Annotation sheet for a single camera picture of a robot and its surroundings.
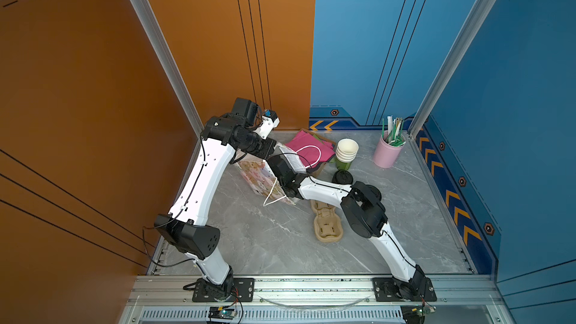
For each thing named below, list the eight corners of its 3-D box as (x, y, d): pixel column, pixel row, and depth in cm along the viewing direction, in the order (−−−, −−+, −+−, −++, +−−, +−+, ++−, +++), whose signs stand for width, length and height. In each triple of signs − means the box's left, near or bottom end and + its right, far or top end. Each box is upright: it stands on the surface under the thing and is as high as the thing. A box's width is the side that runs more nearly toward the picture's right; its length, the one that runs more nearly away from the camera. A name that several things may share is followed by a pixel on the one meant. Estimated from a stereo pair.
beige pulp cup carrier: (312, 243, 85) (313, 239, 80) (311, 206, 94) (311, 200, 90) (342, 243, 85) (344, 239, 80) (337, 206, 94) (339, 200, 90)
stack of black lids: (332, 186, 101) (333, 179, 97) (331, 176, 104) (332, 169, 100) (351, 186, 101) (353, 179, 97) (349, 176, 104) (351, 169, 100)
